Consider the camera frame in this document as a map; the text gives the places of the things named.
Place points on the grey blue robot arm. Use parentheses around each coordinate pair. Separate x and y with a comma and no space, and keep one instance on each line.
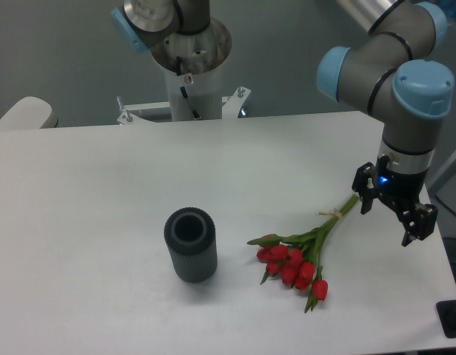
(390,79)

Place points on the red tulip bouquet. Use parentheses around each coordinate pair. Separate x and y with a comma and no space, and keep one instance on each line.
(296,259)

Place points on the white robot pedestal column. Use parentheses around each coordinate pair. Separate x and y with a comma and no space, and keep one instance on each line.
(193,64)

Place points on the white pedestal base frame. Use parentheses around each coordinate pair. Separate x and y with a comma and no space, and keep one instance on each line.
(230,107)

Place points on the black box at table edge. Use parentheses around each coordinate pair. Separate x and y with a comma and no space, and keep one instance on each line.
(447,314)

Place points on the dark grey ribbed vase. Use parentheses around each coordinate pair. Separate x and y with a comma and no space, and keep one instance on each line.
(190,236)

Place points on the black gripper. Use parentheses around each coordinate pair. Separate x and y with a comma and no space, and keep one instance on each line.
(400,192)

